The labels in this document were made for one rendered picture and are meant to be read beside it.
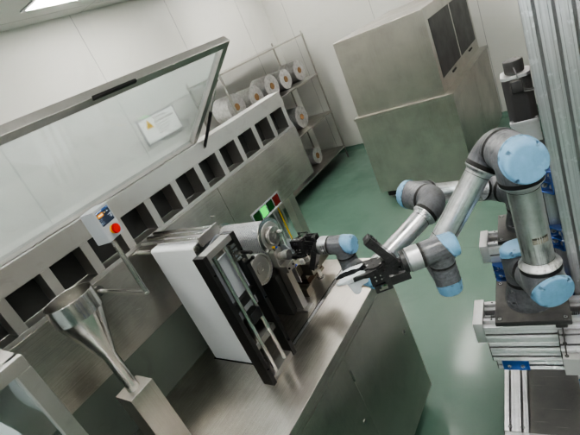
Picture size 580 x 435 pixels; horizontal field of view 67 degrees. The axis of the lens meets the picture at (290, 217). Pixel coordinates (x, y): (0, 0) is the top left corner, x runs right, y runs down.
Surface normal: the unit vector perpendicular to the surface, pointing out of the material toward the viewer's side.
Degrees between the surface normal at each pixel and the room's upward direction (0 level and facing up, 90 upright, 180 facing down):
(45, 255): 90
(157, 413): 90
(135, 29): 90
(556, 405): 0
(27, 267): 90
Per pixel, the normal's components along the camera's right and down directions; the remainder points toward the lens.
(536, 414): -0.39, -0.85
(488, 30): -0.49, 0.52
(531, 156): -0.03, 0.27
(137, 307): 0.78, -0.09
